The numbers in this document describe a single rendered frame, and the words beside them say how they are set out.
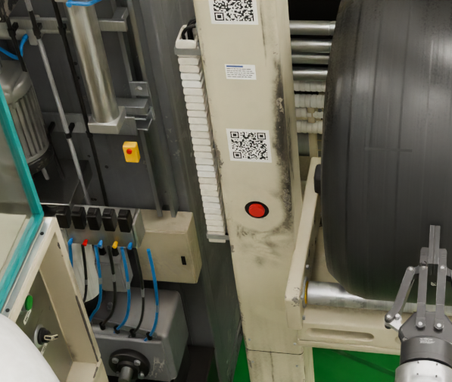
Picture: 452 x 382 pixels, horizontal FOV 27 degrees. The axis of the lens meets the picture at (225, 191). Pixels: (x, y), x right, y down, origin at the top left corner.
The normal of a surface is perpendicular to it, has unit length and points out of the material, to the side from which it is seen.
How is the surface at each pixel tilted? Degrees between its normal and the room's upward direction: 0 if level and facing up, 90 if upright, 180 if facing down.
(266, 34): 90
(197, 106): 90
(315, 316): 0
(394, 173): 60
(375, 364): 0
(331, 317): 0
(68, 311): 90
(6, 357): 28
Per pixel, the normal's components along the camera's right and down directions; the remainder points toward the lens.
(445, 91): -0.19, -0.21
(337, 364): -0.11, -0.72
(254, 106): -0.19, 0.69
